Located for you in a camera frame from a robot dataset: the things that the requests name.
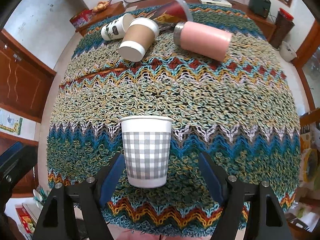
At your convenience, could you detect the brown sleeve paper cup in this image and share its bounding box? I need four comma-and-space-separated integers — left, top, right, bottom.
118, 17, 159, 62

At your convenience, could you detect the fruit basket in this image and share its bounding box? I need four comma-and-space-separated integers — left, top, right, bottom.
92, 0, 112, 14

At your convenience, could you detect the colourful knitted table cloth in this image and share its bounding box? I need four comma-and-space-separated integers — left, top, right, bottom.
47, 4, 300, 237

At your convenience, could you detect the white leaf print paper cup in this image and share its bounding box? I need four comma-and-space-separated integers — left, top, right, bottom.
100, 13, 135, 41

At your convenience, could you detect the dark green speaker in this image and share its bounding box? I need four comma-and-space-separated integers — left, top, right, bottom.
248, 0, 271, 18

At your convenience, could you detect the white set-top box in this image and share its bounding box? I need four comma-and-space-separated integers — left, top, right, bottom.
199, 0, 232, 8

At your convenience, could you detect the red gift box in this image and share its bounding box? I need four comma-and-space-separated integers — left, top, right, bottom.
69, 9, 93, 29

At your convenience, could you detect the grey gingham paper cup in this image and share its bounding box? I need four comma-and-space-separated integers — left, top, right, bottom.
120, 115, 173, 189

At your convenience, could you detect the dark woven waste basket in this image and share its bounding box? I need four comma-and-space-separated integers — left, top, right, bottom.
269, 8, 295, 49

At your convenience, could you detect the wooden door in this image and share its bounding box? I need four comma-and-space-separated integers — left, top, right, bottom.
0, 29, 56, 123

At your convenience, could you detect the yellow tape roll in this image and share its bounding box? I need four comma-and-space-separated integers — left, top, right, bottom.
302, 148, 318, 183

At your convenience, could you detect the pink steel tumbler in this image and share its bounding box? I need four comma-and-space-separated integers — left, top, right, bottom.
173, 21, 233, 62

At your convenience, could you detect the white ceramic pot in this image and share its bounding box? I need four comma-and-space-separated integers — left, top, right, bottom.
279, 41, 297, 62

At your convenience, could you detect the red printed plastic cup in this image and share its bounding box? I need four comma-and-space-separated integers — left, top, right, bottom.
146, 0, 193, 24

